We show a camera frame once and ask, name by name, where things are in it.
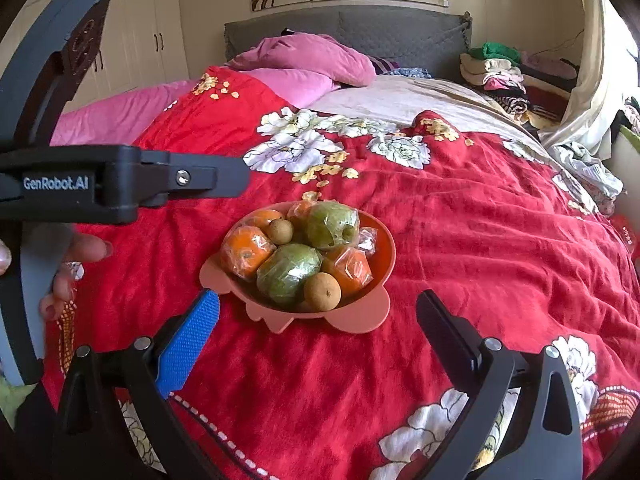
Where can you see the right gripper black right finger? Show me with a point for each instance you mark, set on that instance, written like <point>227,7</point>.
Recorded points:
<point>543,439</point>

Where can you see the pink blanket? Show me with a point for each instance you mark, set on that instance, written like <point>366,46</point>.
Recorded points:
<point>121,119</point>

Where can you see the white wardrobe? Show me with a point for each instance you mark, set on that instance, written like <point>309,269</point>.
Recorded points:
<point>142,46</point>

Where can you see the dark red wrapped fruit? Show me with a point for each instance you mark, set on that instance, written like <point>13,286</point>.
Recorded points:
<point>367,240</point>

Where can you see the pile of folded clothes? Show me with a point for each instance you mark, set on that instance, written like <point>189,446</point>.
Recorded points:
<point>533,89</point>

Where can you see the wrapped orange left bowl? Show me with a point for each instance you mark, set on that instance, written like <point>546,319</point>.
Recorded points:
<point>349,265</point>

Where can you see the orange outside bowl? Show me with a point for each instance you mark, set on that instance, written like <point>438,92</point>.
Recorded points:
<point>244,250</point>

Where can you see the red floral bedspread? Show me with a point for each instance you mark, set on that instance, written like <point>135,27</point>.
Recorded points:
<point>500,238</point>

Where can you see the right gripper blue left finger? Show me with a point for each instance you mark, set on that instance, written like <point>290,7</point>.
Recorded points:
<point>92,439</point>

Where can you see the left hand painted nails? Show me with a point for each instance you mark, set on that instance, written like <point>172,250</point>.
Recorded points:
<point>84,248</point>

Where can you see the wrapped orange rear bowl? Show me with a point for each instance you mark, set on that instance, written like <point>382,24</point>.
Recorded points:
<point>262,218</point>

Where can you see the cream curtain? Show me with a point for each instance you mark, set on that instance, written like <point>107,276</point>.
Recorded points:
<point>608,74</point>

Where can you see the magenta pillow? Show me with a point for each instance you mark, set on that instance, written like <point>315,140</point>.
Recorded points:
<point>320,54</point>

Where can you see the pink flower-shaped fruit bowl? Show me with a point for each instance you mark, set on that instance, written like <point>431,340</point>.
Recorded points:
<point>358,314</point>

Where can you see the large green fruit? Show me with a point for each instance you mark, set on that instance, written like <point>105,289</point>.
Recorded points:
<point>331,224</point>

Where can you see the small brown round fruit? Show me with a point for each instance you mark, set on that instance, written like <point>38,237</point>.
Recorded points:
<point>280,231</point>

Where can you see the larger brown round fruit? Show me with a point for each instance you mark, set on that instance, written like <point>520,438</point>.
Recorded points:
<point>322,293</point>

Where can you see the beige sheet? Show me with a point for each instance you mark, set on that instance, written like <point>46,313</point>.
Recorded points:
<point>400,99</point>

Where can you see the crumpled striped cloth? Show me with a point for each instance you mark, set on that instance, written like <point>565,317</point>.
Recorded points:
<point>590,172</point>

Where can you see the green wrapped fruit in bowl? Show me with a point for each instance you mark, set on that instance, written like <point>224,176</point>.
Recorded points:
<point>283,275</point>

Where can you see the grey padded headboard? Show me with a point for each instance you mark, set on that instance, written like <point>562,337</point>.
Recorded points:
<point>408,36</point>

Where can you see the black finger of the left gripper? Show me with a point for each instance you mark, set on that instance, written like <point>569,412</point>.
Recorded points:
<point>210,176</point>

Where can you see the green sleeve forearm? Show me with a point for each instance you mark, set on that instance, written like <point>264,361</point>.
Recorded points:
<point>12,397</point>

